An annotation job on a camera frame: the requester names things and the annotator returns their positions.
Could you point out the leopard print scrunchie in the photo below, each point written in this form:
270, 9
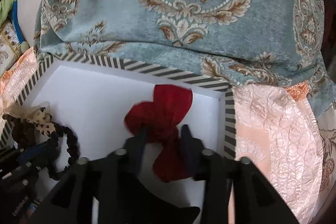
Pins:
38, 116

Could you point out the cream embroidered pillow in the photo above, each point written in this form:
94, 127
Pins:
10, 49

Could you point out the teal damask blanket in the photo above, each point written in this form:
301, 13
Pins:
272, 42

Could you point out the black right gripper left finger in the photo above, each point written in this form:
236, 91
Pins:
113, 181

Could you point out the red velvet bow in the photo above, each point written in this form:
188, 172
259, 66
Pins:
158, 119

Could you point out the green blue plush toy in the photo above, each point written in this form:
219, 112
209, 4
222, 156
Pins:
10, 8

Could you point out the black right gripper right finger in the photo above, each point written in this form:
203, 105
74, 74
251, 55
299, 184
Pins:
255, 199

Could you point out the peach satin bedspread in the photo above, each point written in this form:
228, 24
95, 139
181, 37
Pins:
279, 133

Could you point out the white striped-edge tray box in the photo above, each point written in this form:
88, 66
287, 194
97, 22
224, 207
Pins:
60, 151

